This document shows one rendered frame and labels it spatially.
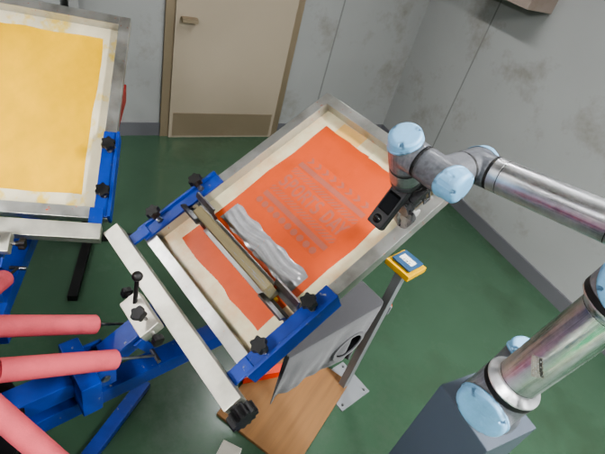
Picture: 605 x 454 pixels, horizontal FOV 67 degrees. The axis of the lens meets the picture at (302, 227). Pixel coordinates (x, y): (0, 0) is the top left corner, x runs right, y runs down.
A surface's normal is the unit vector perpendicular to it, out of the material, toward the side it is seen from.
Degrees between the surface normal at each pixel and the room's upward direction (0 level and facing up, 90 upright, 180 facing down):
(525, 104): 90
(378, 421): 0
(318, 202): 32
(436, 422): 90
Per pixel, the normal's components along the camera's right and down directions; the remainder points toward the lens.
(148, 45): 0.41, 0.64
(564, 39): -0.88, 0.10
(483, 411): -0.78, 0.35
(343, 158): -0.19, -0.50
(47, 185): 0.29, -0.30
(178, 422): 0.23, -0.76
